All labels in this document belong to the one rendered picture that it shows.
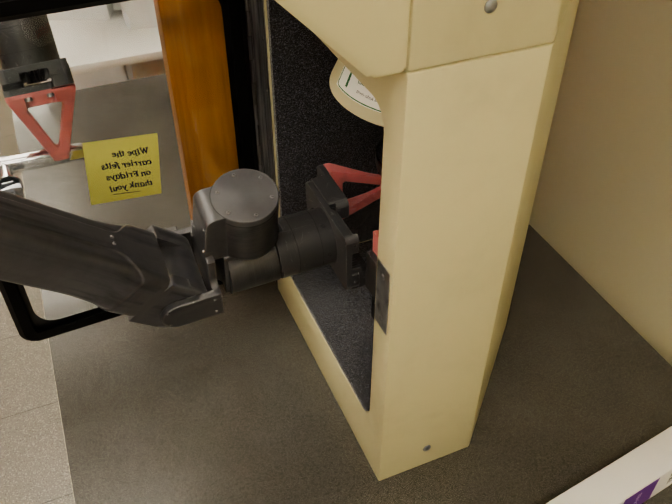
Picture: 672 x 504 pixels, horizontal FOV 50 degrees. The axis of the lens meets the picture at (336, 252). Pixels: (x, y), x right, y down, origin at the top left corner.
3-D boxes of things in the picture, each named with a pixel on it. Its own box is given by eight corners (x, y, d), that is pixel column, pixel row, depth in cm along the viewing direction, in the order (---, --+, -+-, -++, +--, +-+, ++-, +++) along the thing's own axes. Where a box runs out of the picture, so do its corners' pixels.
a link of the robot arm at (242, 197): (140, 256, 69) (164, 331, 65) (120, 180, 59) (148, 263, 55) (258, 222, 72) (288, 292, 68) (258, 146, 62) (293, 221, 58)
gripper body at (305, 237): (321, 175, 72) (251, 194, 70) (364, 235, 65) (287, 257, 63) (324, 225, 76) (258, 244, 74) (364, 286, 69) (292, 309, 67)
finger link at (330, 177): (386, 145, 75) (303, 166, 73) (418, 181, 70) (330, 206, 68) (384, 196, 80) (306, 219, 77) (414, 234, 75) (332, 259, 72)
